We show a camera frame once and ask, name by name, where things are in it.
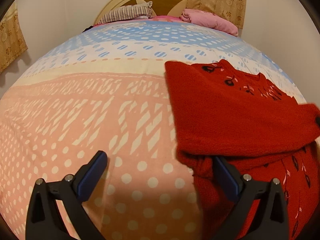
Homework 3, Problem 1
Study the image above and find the beige side curtain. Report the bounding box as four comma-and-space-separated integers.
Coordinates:
0, 1, 28, 73

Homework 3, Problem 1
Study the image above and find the striped pillow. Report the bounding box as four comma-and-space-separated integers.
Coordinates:
97, 1, 153, 25

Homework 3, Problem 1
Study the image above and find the polka dot bed sheet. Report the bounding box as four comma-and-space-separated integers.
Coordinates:
1, 20, 304, 239

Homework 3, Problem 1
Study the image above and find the pink folded blanket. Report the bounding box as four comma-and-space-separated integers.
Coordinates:
152, 8, 239, 37

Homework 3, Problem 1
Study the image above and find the red knitted sweater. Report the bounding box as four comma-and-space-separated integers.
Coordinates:
165, 60, 319, 239

